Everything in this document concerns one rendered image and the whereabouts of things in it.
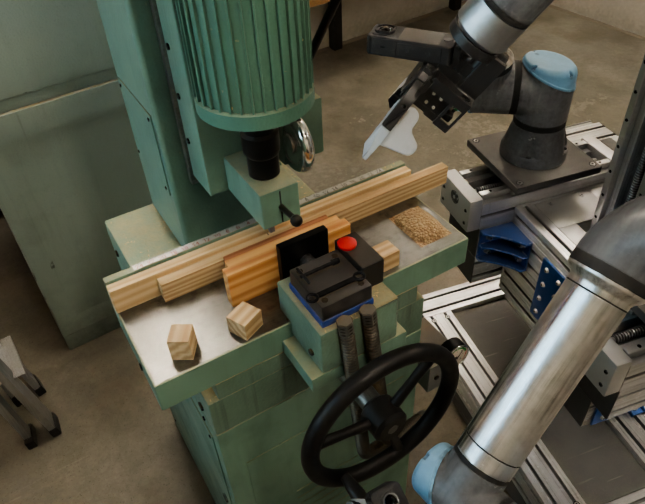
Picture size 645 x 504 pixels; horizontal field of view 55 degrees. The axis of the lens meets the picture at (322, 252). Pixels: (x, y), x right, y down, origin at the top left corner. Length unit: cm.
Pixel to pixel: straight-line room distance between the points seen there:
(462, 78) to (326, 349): 42
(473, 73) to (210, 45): 33
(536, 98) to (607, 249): 74
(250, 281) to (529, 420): 49
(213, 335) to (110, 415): 114
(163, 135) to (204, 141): 11
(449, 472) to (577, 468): 94
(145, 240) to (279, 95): 60
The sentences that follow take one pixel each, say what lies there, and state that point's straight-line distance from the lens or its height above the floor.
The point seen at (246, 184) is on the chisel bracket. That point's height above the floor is 107.
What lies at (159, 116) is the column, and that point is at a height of 112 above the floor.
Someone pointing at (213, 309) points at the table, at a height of 90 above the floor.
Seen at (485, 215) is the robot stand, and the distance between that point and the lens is 152.
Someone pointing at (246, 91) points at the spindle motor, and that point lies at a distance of 85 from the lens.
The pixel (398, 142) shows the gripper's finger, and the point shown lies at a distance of 84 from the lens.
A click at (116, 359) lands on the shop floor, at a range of 225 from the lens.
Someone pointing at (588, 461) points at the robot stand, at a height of 21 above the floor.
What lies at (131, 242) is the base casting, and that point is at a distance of 138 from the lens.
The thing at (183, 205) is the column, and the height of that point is 93.
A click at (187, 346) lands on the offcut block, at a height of 93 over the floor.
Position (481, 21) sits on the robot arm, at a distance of 79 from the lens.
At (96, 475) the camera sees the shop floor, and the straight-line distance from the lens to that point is 201.
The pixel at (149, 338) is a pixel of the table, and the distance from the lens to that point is 103.
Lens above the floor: 164
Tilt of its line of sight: 42 degrees down
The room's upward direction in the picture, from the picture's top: 3 degrees counter-clockwise
